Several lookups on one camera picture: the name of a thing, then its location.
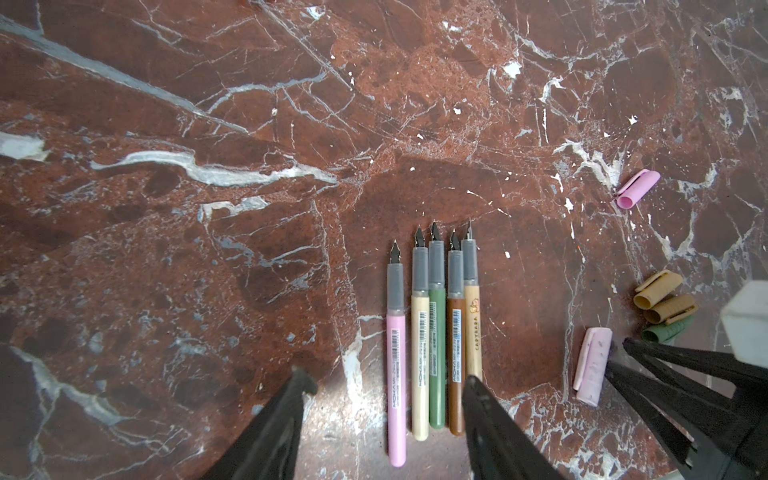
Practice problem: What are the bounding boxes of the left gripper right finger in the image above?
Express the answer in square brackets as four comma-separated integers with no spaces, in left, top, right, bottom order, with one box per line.
[462,375,563,480]

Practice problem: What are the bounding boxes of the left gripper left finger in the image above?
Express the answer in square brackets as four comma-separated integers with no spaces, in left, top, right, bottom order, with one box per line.
[202,367,318,479]

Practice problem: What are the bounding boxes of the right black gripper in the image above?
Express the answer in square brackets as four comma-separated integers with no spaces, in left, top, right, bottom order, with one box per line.
[605,338,767,479]

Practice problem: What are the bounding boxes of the light pink pen cap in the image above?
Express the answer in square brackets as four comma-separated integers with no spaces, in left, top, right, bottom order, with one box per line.
[573,327,613,407]

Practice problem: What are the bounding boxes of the pink pen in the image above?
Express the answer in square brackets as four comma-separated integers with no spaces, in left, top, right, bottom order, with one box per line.
[386,241,407,468]

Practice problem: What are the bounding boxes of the magenta pink pen cap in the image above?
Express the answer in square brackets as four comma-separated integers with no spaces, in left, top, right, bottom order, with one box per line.
[616,169,661,210]

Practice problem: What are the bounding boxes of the green pen cap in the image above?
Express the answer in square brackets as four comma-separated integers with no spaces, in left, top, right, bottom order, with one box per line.
[641,316,694,344]

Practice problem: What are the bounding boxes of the ochre pen cap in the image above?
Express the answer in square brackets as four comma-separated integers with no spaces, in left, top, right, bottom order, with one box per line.
[643,294,698,325]

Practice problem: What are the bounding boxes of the tan pen cap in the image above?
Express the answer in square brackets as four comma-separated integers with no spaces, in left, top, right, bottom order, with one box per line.
[633,270,683,310]

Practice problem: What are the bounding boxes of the tan pen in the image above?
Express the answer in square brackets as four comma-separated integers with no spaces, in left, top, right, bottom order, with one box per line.
[461,221,483,380]

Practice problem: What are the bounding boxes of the orange brown pen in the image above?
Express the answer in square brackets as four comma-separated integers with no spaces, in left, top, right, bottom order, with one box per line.
[446,230,465,436]

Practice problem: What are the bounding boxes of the dark green pen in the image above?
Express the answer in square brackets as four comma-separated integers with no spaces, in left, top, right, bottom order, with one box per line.
[428,221,446,430]

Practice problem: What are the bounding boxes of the light green pen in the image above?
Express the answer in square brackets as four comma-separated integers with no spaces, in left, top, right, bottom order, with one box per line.
[411,227,430,441]

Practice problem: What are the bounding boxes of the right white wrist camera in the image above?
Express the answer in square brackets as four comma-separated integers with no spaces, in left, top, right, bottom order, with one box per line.
[721,280,768,368]

